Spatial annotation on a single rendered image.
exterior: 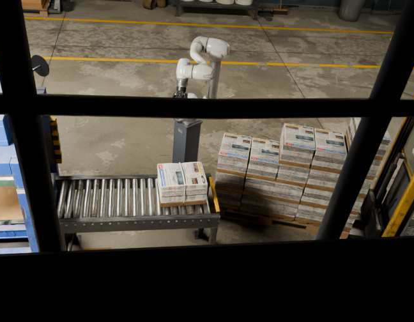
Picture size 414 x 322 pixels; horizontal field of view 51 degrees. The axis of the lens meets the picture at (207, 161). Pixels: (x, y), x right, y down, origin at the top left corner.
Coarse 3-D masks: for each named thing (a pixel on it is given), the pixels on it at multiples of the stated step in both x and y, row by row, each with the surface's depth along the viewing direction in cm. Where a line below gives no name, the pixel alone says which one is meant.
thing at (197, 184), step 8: (192, 168) 356; (200, 168) 356; (192, 176) 348; (200, 176) 348; (192, 184) 340; (200, 184) 341; (192, 192) 345; (200, 192) 347; (192, 200) 351; (200, 200) 353
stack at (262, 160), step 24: (240, 144) 423; (264, 144) 427; (240, 168) 415; (264, 168) 411; (288, 168) 406; (216, 192) 440; (264, 192) 429; (288, 192) 423; (312, 192) 419; (264, 216) 449; (288, 216) 443; (312, 216) 437
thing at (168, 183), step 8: (160, 168) 351; (168, 168) 352; (176, 168) 354; (160, 176) 344; (168, 176) 344; (176, 176) 346; (160, 184) 338; (168, 184) 338; (176, 184) 339; (160, 192) 348; (168, 192) 340; (176, 192) 342; (160, 200) 347; (168, 200) 346; (176, 200) 348
